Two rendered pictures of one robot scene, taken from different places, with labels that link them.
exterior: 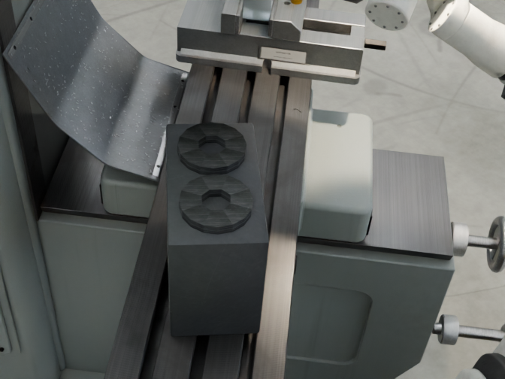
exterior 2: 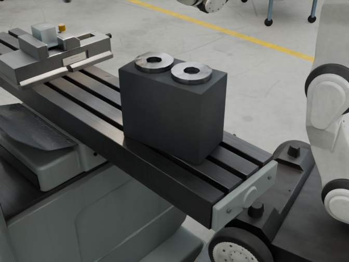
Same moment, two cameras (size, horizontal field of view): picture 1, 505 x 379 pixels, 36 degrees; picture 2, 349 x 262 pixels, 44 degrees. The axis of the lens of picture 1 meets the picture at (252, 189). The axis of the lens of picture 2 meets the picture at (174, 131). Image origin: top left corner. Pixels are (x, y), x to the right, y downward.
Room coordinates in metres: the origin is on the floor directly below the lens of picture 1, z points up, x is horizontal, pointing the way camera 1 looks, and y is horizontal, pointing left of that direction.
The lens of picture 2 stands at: (0.12, 0.71, 1.56)
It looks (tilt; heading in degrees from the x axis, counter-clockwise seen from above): 34 degrees down; 311
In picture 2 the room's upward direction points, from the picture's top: straight up
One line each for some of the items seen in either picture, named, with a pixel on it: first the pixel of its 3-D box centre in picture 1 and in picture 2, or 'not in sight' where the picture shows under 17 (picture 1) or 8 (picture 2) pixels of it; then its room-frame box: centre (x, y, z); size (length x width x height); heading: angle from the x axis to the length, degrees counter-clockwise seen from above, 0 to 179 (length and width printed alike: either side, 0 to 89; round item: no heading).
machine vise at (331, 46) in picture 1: (273, 26); (55, 50); (1.27, -0.01, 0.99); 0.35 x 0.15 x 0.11; 85
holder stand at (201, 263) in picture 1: (213, 224); (172, 103); (0.71, 0.05, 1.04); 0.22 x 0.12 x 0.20; 8
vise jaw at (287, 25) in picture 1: (288, 12); (61, 37); (1.27, -0.04, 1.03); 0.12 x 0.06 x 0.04; 175
